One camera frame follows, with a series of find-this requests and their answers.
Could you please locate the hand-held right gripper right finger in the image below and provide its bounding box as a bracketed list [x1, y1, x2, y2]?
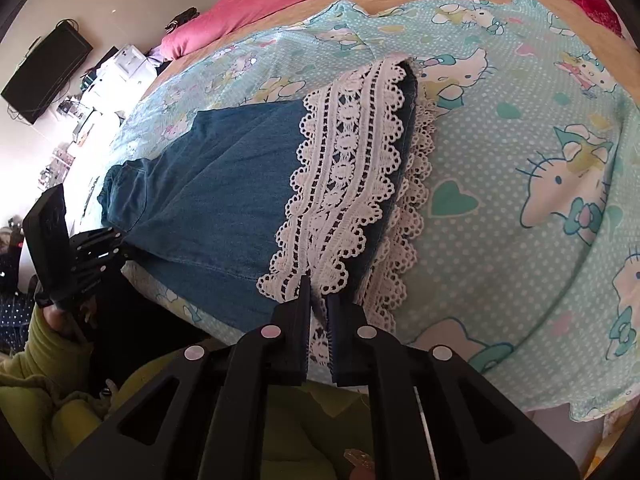
[326, 294, 583, 480]

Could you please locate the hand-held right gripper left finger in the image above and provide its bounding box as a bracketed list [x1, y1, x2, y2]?
[54, 276, 312, 480]

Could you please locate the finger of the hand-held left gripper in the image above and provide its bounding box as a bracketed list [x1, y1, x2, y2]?
[72, 246, 133, 282]
[69, 227, 126, 257]

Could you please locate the blue denim pants lace trim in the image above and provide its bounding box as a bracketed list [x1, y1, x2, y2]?
[97, 57, 441, 389]

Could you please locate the person's left forearm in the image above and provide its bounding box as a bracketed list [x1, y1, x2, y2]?
[0, 305, 101, 413]

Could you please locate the person's left hand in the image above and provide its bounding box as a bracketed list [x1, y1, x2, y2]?
[42, 300, 99, 344]

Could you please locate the dark polka dot cloth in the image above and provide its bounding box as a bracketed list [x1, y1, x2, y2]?
[0, 294, 39, 347]

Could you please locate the white drawer cabinet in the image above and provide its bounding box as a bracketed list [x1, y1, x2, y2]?
[91, 45, 162, 112]

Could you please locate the cartoon cat printed blanket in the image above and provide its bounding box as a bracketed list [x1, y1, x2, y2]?
[82, 0, 640, 423]

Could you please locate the pile of clothes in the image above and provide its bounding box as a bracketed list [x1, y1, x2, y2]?
[167, 7, 199, 29]

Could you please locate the red floral pillow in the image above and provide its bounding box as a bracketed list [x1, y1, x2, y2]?
[562, 0, 624, 37]

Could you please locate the black wall television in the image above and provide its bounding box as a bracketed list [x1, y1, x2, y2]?
[1, 21, 95, 126]

